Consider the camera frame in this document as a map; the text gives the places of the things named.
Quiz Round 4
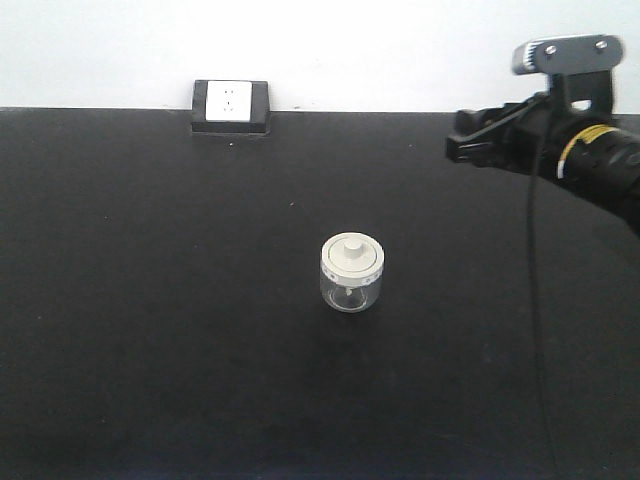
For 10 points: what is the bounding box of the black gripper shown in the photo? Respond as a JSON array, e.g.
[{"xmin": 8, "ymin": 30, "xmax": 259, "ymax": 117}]
[{"xmin": 445, "ymin": 93, "xmax": 575, "ymax": 175}]

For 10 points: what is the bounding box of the glass jar with cream lid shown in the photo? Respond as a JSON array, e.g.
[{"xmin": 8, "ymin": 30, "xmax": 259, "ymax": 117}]
[{"xmin": 320, "ymin": 232, "xmax": 385, "ymax": 314}]

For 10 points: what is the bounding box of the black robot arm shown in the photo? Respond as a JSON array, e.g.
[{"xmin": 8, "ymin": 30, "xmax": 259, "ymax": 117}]
[{"xmin": 445, "ymin": 92, "xmax": 639, "ymax": 233}]

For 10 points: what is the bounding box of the white socket on black base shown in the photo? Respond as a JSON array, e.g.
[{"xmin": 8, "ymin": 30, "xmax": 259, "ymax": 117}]
[{"xmin": 191, "ymin": 80, "xmax": 271, "ymax": 136}]

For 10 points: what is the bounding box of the black camera cable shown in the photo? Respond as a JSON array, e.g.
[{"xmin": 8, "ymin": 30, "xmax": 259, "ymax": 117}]
[{"xmin": 524, "ymin": 94, "xmax": 561, "ymax": 480}]

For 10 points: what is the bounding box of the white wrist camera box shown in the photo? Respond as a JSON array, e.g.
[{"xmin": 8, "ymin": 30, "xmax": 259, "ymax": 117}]
[{"xmin": 511, "ymin": 34, "xmax": 624, "ymax": 116}]

